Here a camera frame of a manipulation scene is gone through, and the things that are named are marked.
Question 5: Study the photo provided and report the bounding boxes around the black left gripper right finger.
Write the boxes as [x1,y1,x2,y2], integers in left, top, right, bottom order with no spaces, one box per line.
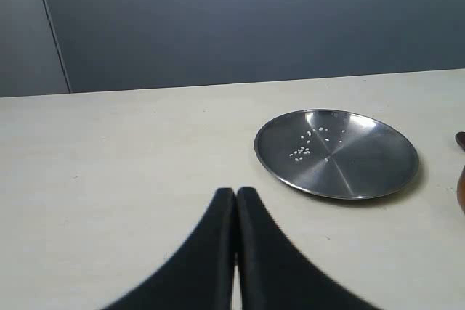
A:
[236,187,375,309]

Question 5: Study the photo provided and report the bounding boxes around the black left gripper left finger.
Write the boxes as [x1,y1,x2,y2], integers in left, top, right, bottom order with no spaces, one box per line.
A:
[107,188,238,309]

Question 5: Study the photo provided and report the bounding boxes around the brown wooden cup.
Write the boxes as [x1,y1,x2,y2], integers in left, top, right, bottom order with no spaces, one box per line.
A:
[457,168,465,213]

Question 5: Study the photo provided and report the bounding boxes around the round steel plate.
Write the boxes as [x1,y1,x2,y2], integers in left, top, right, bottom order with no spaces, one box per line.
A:
[254,109,419,200]

